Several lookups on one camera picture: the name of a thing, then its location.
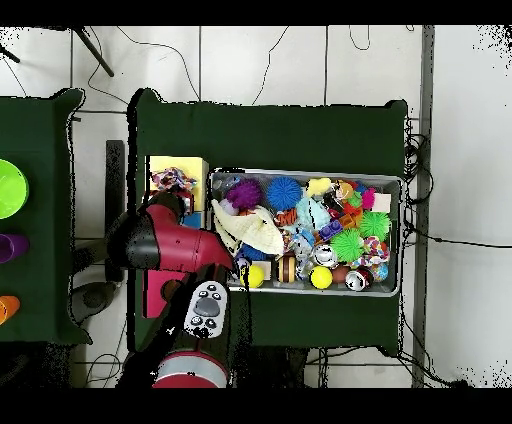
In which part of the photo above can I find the multicoloured patterned cloth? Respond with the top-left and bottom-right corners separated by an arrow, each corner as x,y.
150,166 -> 198,192

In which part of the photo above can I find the wooden box with three holes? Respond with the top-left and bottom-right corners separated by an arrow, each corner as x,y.
142,154 -> 210,320

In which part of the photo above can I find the clear mesh bin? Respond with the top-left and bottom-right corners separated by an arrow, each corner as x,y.
204,167 -> 403,298

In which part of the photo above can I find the purple spiky toy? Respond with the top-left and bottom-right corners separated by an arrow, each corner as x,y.
225,178 -> 263,211

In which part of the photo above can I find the cream waffle cloth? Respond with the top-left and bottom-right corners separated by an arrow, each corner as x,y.
210,198 -> 286,257

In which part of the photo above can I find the blue spiky ball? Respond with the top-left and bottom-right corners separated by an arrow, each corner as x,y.
265,176 -> 303,212

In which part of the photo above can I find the smooth yellow ball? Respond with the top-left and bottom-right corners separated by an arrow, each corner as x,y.
239,263 -> 266,289

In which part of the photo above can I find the dark green tablecloth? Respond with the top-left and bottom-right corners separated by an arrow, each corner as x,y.
127,88 -> 409,355

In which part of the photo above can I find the brown striped wooden burger toy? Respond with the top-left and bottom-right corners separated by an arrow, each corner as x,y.
275,254 -> 298,284

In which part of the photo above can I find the dark grey rounded floor object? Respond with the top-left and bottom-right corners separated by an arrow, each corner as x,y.
69,280 -> 119,325

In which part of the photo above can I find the silver drink can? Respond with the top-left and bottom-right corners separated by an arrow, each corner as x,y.
312,243 -> 339,268

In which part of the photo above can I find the yellow tennis-seam ball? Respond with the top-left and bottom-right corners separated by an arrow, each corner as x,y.
308,265 -> 334,290

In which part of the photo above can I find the green spiky ball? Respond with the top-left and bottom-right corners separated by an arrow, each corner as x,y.
329,228 -> 366,264
357,210 -> 392,242

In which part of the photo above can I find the dark green side-table cloth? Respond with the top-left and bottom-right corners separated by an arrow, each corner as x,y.
0,88 -> 93,347

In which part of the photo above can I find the long black tripod leg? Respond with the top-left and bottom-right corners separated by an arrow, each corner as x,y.
73,26 -> 115,78

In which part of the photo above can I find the lime green bowl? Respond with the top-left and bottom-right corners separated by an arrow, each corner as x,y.
0,158 -> 30,220

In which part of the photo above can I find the purple cup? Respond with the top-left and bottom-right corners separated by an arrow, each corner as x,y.
0,233 -> 30,264

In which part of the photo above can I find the orange cup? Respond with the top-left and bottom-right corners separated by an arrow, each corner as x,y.
0,295 -> 21,326

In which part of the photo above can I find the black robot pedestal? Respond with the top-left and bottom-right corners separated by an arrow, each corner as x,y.
233,346 -> 309,388

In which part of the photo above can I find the black floor cable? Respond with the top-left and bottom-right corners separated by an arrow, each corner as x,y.
403,221 -> 512,249

